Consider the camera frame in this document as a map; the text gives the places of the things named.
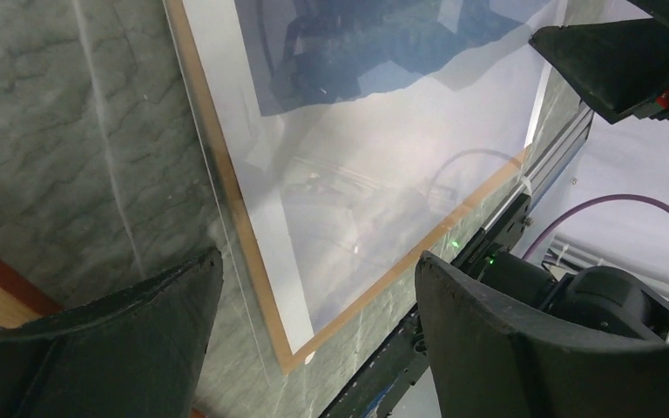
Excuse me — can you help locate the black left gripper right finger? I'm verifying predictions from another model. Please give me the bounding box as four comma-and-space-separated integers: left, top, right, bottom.
430, 283, 669, 417

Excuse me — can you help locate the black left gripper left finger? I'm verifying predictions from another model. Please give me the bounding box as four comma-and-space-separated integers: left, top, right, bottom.
0, 247, 223, 417

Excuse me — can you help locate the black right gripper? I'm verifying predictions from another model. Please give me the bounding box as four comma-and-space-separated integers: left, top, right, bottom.
529, 1, 669, 124

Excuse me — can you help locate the clear acrylic sheet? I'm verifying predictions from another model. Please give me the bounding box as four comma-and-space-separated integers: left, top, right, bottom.
161, 0, 595, 394

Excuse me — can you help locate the landscape photo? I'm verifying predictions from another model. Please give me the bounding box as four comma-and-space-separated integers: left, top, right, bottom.
162, 0, 570, 376

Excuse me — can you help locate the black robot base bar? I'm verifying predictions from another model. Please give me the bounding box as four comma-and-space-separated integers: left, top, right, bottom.
323, 192, 532, 417

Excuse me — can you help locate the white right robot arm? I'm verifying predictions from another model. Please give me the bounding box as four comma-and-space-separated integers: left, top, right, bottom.
454, 1, 669, 341

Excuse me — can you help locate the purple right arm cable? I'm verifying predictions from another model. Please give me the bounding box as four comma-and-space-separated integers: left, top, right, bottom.
520, 193, 669, 307

